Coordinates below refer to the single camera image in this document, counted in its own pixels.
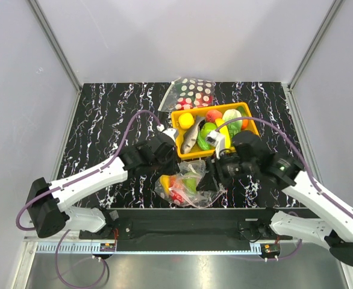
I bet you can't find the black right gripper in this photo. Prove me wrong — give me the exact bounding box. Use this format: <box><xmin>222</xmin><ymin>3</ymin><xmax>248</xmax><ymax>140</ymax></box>
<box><xmin>196</xmin><ymin>149</ymin><xmax>257</xmax><ymax>193</ymax></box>

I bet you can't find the green fake leaf vegetable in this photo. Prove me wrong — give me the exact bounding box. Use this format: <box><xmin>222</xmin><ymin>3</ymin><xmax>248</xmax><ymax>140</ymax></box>
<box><xmin>182</xmin><ymin>177</ymin><xmax>199</xmax><ymax>193</ymax></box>

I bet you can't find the clear zip top bag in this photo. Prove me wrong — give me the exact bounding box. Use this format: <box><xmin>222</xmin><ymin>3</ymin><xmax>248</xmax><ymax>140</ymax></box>
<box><xmin>154</xmin><ymin>160</ymin><xmax>225</xmax><ymax>208</ymax></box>

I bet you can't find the green fake apple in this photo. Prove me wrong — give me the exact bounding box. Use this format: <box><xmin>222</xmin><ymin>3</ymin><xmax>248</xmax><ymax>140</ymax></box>
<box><xmin>200</xmin><ymin>122</ymin><xmax>217</xmax><ymax>138</ymax></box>

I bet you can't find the yellow fake banana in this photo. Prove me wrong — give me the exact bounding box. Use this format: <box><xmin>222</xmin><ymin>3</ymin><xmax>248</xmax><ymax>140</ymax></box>
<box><xmin>214</xmin><ymin>118</ymin><xmax>231</xmax><ymax>149</ymax></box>

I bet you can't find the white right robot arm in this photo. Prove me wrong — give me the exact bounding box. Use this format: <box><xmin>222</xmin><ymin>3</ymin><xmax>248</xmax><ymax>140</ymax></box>
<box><xmin>196</xmin><ymin>131</ymin><xmax>353</xmax><ymax>267</ymax></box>

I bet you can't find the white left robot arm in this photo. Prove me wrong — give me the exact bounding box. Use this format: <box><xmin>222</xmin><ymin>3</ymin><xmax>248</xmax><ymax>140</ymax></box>
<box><xmin>27</xmin><ymin>128</ymin><xmax>179</xmax><ymax>238</ymax></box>

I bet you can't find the yellow fake pear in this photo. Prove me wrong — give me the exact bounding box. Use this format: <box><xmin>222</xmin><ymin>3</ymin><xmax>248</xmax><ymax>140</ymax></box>
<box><xmin>159</xmin><ymin>175</ymin><xmax>171</xmax><ymax>192</ymax></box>

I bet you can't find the grey fake fish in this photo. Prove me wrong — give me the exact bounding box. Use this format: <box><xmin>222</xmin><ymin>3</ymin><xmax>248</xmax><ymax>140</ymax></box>
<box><xmin>181</xmin><ymin>116</ymin><xmax>205</xmax><ymax>154</ymax></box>

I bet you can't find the green fake cucumber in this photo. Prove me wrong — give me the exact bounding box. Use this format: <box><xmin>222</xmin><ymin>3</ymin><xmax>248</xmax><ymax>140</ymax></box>
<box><xmin>196</xmin><ymin>132</ymin><xmax>211</xmax><ymax>151</ymax></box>

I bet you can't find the yellow fake lemon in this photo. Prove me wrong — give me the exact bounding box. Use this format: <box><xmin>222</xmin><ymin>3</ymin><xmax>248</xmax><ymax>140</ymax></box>
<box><xmin>178</xmin><ymin>113</ymin><xmax>195</xmax><ymax>130</ymax></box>

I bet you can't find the green fake cabbage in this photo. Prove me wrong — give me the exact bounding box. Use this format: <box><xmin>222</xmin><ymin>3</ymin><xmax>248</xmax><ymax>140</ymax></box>
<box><xmin>222</xmin><ymin>108</ymin><xmax>243</xmax><ymax>136</ymax></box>

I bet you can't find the fake peach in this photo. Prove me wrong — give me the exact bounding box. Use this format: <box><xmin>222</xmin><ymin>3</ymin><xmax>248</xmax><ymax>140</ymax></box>
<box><xmin>205</xmin><ymin>109</ymin><xmax>222</xmax><ymax>123</ymax></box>

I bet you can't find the small fake carrot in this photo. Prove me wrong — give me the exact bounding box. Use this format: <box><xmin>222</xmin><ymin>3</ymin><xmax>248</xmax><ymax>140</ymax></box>
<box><xmin>238</xmin><ymin>107</ymin><xmax>250</xmax><ymax>129</ymax></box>

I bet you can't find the polka dot zip bag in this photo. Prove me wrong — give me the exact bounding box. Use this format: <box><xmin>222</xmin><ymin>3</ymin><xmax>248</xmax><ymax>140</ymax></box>
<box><xmin>158</xmin><ymin>78</ymin><xmax>216</xmax><ymax>112</ymax></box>

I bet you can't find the yellow plastic bin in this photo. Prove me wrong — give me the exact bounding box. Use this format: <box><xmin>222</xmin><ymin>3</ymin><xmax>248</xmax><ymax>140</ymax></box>
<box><xmin>171</xmin><ymin>102</ymin><xmax>258</xmax><ymax>160</ymax></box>

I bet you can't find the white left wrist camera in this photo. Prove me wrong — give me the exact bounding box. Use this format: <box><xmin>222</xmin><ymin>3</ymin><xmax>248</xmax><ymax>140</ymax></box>
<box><xmin>156</xmin><ymin>124</ymin><xmax>179</xmax><ymax>146</ymax></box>

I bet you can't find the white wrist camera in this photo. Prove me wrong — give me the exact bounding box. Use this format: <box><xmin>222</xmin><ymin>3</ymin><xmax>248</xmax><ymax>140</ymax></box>
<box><xmin>205</xmin><ymin>130</ymin><xmax>225</xmax><ymax>159</ymax></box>
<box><xmin>156</xmin><ymin>124</ymin><xmax>179</xmax><ymax>146</ymax></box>

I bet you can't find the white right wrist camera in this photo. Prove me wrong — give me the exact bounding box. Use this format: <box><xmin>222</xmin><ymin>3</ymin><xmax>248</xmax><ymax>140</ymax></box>
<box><xmin>205</xmin><ymin>130</ymin><xmax>225</xmax><ymax>159</ymax></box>

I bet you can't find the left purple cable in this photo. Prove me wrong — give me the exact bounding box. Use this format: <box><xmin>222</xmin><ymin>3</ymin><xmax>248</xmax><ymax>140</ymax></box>
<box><xmin>15</xmin><ymin>110</ymin><xmax>165</xmax><ymax>231</ymax></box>

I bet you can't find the purple cable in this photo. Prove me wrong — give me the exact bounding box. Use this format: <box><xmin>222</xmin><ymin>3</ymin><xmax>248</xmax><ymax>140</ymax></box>
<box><xmin>214</xmin><ymin>117</ymin><xmax>353</xmax><ymax>226</ymax></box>
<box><xmin>15</xmin><ymin>110</ymin><xmax>165</xmax><ymax>231</ymax></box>

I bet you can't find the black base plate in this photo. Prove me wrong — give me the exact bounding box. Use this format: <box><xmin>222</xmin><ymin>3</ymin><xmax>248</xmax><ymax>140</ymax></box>
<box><xmin>79</xmin><ymin>208</ymin><xmax>278</xmax><ymax>240</ymax></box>

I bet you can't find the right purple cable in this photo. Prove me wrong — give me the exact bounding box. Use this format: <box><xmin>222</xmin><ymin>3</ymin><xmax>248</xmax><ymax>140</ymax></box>
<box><xmin>214</xmin><ymin>117</ymin><xmax>353</xmax><ymax>226</ymax></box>

